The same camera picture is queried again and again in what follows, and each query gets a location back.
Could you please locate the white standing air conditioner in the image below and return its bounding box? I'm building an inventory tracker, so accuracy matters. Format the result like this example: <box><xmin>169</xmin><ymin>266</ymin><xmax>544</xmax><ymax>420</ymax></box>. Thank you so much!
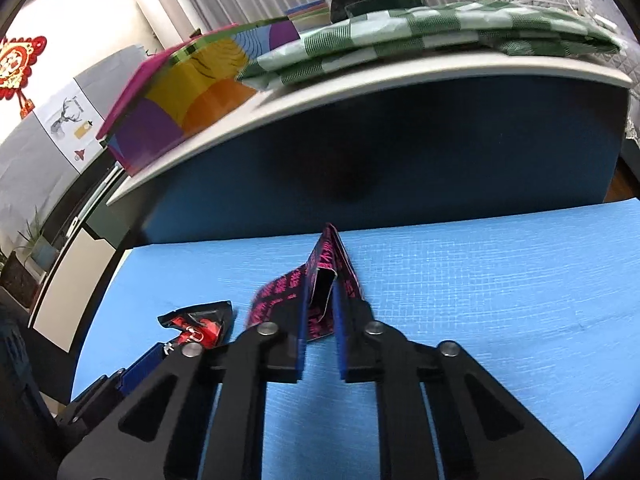
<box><xmin>132</xmin><ymin>0</ymin><xmax>208</xmax><ymax>53</ymax></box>

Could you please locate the stack of coloured bowls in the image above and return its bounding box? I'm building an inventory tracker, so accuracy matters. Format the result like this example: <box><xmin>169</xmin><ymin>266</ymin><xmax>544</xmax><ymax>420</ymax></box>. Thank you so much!
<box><xmin>285</xmin><ymin>0</ymin><xmax>332</xmax><ymax>22</ymax></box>

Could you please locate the white low cabinet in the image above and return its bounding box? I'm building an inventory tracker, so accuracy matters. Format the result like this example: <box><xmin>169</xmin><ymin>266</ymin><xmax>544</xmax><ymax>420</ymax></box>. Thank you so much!
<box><xmin>30</xmin><ymin>160</ymin><xmax>132</xmax><ymax>356</ymax></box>

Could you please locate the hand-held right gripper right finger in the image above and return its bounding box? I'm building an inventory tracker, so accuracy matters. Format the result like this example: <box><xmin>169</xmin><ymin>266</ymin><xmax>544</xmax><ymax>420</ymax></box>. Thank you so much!
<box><xmin>332</xmin><ymin>280</ymin><xmax>583</xmax><ymax>480</ymax></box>

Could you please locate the black red snack wrapper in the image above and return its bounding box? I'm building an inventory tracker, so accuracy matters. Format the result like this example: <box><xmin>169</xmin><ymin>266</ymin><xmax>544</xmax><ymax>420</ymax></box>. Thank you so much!
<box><xmin>157</xmin><ymin>300</ymin><xmax>236</xmax><ymax>350</ymax></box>

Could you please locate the black pink wrapper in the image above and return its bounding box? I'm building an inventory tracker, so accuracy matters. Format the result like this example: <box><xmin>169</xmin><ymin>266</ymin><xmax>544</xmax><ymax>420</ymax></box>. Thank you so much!
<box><xmin>247</xmin><ymin>222</ymin><xmax>363</xmax><ymax>343</ymax></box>

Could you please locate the white top blue table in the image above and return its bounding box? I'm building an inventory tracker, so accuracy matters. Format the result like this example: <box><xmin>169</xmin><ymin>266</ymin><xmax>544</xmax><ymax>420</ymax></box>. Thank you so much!
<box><xmin>106</xmin><ymin>52</ymin><xmax>633</xmax><ymax>247</ymax></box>

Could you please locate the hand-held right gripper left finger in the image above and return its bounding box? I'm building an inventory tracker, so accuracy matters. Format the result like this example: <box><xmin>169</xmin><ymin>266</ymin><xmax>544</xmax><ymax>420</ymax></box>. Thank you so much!
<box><xmin>57</xmin><ymin>280</ymin><xmax>307</xmax><ymax>480</ymax></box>

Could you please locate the grey printed dust cover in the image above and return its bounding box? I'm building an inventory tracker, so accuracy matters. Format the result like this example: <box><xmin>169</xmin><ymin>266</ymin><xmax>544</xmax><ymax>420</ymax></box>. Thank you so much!
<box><xmin>0</xmin><ymin>45</ymin><xmax>156</xmax><ymax>241</ymax></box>

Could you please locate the colourful tin box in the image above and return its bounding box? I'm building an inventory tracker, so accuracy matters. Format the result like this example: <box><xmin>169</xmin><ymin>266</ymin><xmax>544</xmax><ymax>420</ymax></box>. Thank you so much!
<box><xmin>95</xmin><ymin>17</ymin><xmax>301</xmax><ymax>177</ymax></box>

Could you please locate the dark green bowl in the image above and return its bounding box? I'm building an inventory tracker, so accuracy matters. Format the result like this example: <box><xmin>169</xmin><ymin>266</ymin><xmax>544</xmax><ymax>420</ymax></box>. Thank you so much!
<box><xmin>345</xmin><ymin>0</ymin><xmax>427</xmax><ymax>17</ymax></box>

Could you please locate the green checked cloth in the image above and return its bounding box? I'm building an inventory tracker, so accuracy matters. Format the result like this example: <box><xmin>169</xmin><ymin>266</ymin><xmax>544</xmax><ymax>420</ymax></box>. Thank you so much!
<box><xmin>235</xmin><ymin>0</ymin><xmax>621</xmax><ymax>92</ymax></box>

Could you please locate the red knot wall ornament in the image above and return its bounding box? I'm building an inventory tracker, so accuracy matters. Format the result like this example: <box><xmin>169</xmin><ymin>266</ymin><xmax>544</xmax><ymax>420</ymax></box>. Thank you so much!
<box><xmin>0</xmin><ymin>35</ymin><xmax>48</xmax><ymax>118</ymax></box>

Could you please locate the white cable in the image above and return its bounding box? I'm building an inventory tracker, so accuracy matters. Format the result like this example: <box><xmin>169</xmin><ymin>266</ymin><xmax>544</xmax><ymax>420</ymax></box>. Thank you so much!
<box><xmin>565</xmin><ymin>0</ymin><xmax>622</xmax><ymax>32</ymax></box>

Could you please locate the potted plant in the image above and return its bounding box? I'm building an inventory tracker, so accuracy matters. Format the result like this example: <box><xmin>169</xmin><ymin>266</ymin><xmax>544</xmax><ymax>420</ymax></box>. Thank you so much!
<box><xmin>0</xmin><ymin>210</ymin><xmax>57</xmax><ymax>307</ymax></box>

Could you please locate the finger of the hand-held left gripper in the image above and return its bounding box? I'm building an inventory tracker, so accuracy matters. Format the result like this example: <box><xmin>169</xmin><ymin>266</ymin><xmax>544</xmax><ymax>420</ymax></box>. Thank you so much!
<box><xmin>117</xmin><ymin>341</ymin><xmax>176</xmax><ymax>396</ymax></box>

